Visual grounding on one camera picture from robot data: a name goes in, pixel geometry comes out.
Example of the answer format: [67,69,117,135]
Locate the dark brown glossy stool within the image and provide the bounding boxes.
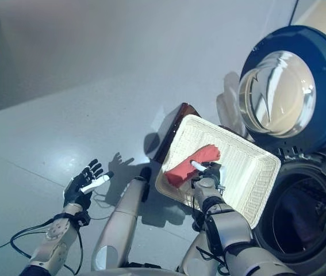
[154,102,202,164]

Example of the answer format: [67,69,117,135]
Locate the silver robot leg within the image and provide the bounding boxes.
[177,235,227,276]
[90,177,149,273]

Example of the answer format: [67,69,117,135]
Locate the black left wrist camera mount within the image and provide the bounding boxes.
[75,211,91,227]

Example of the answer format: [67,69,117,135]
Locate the round washing machine door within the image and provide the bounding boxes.
[237,25,326,150]

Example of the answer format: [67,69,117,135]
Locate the silver robot torso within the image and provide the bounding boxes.
[73,266,181,276]

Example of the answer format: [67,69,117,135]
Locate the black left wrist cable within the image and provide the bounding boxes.
[9,217,83,275]

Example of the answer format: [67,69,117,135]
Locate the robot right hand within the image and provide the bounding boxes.
[190,160,227,187]

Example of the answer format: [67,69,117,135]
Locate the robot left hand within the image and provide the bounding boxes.
[63,159,114,212]

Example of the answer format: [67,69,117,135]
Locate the silver robot left leg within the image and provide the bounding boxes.
[90,177,149,273]

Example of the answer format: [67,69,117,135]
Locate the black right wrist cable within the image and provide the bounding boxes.
[190,186,231,275]

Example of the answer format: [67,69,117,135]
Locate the red cloth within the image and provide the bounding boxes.
[164,144,221,189]

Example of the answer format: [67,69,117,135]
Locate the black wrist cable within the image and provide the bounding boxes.
[9,217,83,275]
[190,186,231,275]

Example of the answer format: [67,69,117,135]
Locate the white wicker laundry basket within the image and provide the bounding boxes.
[154,114,282,231]

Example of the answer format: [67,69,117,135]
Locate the silver robot right leg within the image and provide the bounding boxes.
[177,235,227,276]

